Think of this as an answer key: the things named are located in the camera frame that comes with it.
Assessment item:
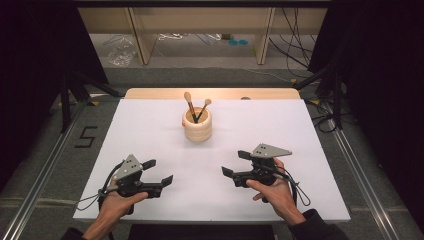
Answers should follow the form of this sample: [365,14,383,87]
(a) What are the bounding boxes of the white cable tangle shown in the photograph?
[195,32,224,45]

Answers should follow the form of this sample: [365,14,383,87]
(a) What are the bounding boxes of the thin white floor cable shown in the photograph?
[244,67,298,84]

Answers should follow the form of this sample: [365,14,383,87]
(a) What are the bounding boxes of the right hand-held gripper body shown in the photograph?
[232,143,293,188]

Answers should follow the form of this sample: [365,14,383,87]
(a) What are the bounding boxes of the right hand-held gripper cable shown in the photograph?
[272,164,312,207]

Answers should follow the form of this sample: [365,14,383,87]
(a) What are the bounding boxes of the hanging black cables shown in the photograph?
[267,7,318,70]

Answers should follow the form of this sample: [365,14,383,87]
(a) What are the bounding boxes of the clear plastic bag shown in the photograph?
[105,35,138,68]

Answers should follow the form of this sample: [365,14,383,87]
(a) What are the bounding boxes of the wooden table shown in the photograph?
[124,87,302,101]

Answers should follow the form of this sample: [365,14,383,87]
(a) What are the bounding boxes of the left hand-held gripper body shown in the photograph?
[113,153,165,200]

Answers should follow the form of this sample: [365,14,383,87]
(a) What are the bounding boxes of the aluminium floor rail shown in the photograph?
[328,125,402,240]
[0,99,88,240]

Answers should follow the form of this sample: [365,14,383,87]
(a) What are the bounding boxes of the large dark-handled makeup brush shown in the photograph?
[183,91,199,124]

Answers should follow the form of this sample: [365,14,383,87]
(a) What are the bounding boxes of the white cord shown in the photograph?
[157,32,185,42]

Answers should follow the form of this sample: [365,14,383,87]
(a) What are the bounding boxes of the black tripod stand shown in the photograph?
[293,62,345,131]
[59,70,122,134]

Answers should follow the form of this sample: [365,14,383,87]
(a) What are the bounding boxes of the black floor cables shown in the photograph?
[310,97,360,134]

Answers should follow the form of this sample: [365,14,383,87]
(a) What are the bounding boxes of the small dark-handled makeup brush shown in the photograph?
[196,98,213,124]

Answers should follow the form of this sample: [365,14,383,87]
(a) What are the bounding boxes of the black panel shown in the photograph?
[128,223,276,240]

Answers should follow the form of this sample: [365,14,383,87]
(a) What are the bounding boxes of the person's left hand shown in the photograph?
[98,190,149,231]

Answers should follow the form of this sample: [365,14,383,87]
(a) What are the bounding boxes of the dark curtain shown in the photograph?
[0,0,110,189]
[307,0,424,232]

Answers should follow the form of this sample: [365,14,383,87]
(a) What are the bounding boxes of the person's right hand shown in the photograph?
[245,158,299,222]

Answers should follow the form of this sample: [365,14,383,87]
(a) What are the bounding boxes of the wooden shelf frame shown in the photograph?
[77,6,330,67]

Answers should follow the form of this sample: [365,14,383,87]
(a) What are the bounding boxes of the white table mat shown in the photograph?
[73,98,351,224]

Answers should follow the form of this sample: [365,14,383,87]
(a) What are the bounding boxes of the cream ringed brush holder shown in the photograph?
[181,106,213,144]

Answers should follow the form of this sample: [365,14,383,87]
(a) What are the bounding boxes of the left hand-held gripper cable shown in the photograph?
[74,161,125,213]

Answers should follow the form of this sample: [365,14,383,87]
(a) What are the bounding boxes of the hand-held gripper cable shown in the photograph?
[272,164,312,207]
[74,161,125,213]

